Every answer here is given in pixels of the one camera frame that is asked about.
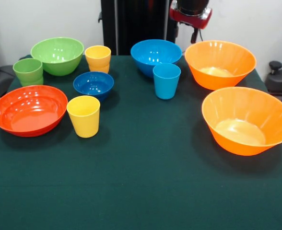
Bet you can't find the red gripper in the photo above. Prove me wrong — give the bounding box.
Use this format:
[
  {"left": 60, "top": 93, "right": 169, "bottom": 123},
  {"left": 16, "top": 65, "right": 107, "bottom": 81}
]
[{"left": 169, "top": 6, "right": 213, "bottom": 44}]

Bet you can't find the orange plastic bowl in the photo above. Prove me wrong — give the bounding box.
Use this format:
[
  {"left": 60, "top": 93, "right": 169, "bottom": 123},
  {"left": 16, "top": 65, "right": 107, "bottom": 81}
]
[
  {"left": 201, "top": 86, "right": 282, "bottom": 157},
  {"left": 184, "top": 40, "right": 257, "bottom": 91}
]

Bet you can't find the light blue plastic cup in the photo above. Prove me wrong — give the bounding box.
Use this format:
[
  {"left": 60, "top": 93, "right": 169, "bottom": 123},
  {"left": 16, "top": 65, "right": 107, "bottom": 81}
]
[{"left": 153, "top": 63, "right": 181, "bottom": 100}]

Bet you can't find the dark blue plastic bowl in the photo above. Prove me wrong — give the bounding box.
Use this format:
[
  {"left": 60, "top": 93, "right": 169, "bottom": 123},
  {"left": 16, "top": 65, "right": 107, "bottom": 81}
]
[{"left": 73, "top": 71, "right": 115, "bottom": 102}]

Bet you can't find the light blue plastic bowl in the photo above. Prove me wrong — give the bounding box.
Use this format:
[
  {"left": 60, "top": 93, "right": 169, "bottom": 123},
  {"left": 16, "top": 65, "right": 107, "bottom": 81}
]
[{"left": 130, "top": 39, "right": 183, "bottom": 79}]

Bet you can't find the yellow plastic cup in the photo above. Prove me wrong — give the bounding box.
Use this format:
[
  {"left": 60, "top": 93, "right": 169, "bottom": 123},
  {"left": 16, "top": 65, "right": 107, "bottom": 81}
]
[
  {"left": 88, "top": 62, "right": 110, "bottom": 74},
  {"left": 84, "top": 45, "right": 112, "bottom": 67},
  {"left": 66, "top": 95, "right": 101, "bottom": 138}
]

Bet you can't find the green plastic bowl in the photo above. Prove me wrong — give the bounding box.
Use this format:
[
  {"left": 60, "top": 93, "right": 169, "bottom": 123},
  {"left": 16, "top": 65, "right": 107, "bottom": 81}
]
[{"left": 30, "top": 36, "right": 85, "bottom": 77}]

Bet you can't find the dark green tablecloth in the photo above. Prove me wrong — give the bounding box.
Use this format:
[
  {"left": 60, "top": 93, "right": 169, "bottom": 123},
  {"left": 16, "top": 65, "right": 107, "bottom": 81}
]
[{"left": 0, "top": 54, "right": 282, "bottom": 230}]

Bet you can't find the green plastic cup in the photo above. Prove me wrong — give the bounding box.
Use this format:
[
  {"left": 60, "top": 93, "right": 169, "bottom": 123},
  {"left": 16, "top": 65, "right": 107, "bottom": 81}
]
[
  {"left": 12, "top": 57, "right": 44, "bottom": 82},
  {"left": 18, "top": 75, "right": 45, "bottom": 87}
]

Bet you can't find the red plastic bowl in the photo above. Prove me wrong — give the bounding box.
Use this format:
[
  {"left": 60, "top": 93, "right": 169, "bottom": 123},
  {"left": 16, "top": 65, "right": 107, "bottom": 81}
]
[{"left": 0, "top": 85, "right": 69, "bottom": 138}]

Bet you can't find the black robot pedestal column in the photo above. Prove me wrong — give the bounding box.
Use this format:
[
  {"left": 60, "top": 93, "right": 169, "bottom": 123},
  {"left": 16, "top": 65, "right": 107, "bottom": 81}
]
[{"left": 98, "top": 0, "right": 180, "bottom": 56}]

